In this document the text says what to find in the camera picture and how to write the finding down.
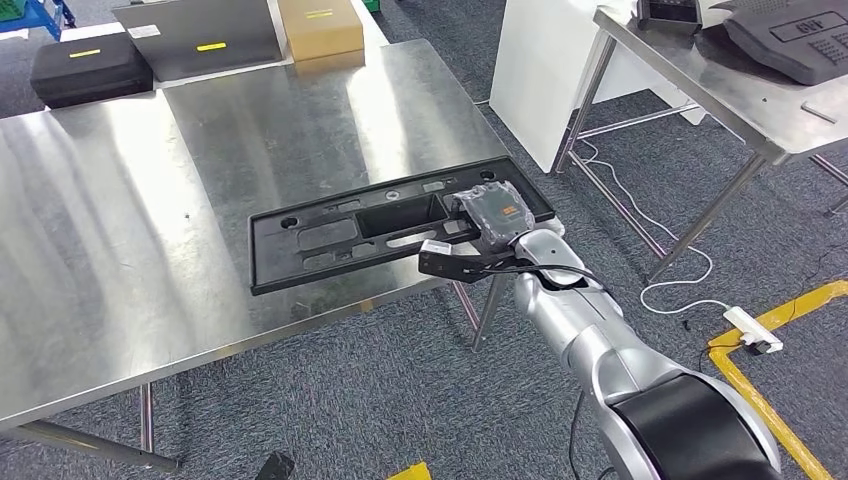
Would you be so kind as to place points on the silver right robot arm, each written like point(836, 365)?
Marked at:
point(576, 318)

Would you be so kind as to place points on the white cabinet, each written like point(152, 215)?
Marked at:
point(536, 79)

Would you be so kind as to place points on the brown cardboard box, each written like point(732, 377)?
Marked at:
point(318, 30)

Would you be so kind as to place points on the white power strip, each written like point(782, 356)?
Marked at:
point(748, 324)

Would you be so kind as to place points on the green plastic crate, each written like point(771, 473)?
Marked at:
point(372, 5)
point(10, 8)

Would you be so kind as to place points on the black carry case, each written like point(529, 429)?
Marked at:
point(86, 76)

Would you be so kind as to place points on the yellow floor tape square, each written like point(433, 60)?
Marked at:
point(755, 405)

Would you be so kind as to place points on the steel table with crossbars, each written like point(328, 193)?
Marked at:
point(729, 93)

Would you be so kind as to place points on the large steel workbench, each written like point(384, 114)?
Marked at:
point(132, 232)

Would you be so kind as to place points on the small black device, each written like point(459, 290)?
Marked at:
point(669, 16)

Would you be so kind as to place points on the flat grey box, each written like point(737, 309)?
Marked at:
point(199, 26)

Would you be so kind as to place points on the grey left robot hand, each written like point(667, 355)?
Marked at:
point(275, 467)

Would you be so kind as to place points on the black power plug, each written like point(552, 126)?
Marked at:
point(762, 348)

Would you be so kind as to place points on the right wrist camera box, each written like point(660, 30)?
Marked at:
point(436, 248)

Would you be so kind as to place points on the black plastic license plate bracket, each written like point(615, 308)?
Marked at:
point(278, 265)

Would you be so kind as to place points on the blue metal shelf rack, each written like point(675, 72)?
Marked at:
point(46, 13)

